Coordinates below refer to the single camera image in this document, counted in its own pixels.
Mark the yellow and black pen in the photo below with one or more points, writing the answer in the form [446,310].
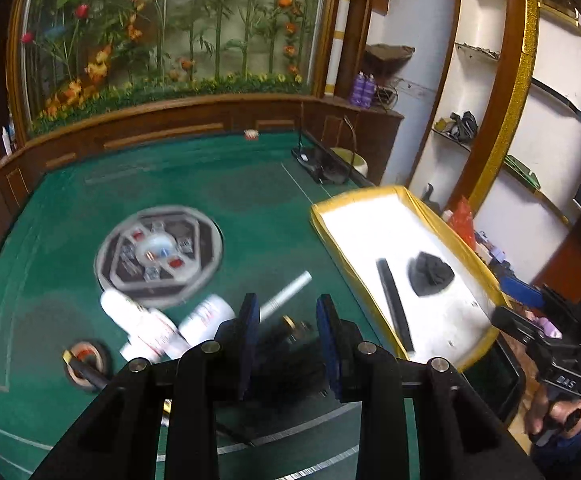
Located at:
[84,370]

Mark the black tape roll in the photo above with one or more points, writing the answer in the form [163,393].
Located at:
[95,355]

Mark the wooden low cabinet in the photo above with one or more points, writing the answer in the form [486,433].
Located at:
[170,125]

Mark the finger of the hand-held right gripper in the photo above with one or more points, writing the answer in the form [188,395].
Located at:
[513,322]
[520,292]

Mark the pile of dark pens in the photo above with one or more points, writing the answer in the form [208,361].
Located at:
[285,355]

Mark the green flat item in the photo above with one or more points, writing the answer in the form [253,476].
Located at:
[523,172]

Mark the person's right hand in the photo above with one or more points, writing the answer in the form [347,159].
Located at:
[535,412]

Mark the artificial flower wall display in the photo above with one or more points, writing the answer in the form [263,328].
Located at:
[170,35]

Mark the white shelf unit gold trim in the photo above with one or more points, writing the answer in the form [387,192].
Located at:
[545,85]

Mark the brown woven basket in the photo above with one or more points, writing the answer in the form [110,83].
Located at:
[388,57]

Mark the black tabletop device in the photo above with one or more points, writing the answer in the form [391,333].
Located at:
[323,167]

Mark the white column gold bands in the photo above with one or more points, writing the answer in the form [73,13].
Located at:
[339,40]

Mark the white tray yellow rim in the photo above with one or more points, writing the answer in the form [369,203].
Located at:
[420,310]

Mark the pale green bucket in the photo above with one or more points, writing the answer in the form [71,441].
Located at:
[355,160]

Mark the white pen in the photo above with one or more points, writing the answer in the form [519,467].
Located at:
[288,292]

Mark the red plastic bag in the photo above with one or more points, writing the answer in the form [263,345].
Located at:
[463,222]

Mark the round table control panel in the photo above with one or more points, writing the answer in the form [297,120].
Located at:
[158,255]

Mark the long black strip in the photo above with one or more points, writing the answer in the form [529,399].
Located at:
[394,305]

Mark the small red white object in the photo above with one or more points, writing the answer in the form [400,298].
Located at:
[251,134]

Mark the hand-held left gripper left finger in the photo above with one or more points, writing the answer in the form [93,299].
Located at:
[248,345]

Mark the white plastic bottle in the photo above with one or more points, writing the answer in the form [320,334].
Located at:
[205,320]
[140,322]

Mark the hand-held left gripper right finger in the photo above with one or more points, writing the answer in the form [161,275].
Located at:
[326,345]

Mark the purple spray can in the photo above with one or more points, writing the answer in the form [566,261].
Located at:
[358,90]
[369,91]

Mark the dark box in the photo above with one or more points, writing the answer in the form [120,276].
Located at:
[498,382]

